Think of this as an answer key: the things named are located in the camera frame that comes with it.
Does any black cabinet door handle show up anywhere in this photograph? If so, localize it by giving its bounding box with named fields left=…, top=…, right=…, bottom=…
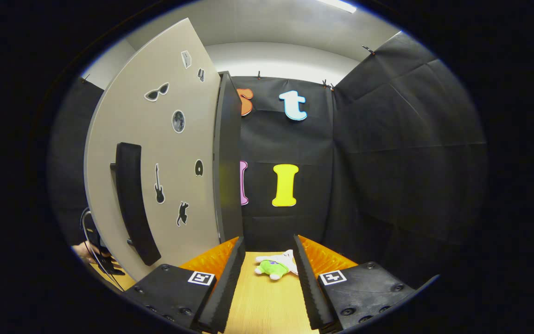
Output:
left=110, top=142, right=162, bottom=267

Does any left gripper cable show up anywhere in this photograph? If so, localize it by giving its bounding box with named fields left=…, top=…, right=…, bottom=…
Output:
left=80, top=207, right=127, bottom=294

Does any dark grey cabinet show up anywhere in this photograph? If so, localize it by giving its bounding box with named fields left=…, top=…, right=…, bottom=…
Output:
left=213, top=71, right=246, bottom=245

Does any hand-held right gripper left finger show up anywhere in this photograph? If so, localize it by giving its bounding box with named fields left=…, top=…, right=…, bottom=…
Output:
left=123, top=237, right=246, bottom=334

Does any black backdrop cloth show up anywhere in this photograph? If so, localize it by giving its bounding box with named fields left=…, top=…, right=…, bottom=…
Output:
left=47, top=32, right=488, bottom=290

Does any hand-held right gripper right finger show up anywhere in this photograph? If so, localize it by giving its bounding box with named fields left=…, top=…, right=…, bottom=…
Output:
left=293, top=234, right=439, bottom=332

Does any white and green plush toy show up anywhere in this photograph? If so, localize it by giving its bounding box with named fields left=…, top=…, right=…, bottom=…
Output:
left=254, top=249, right=299, bottom=281

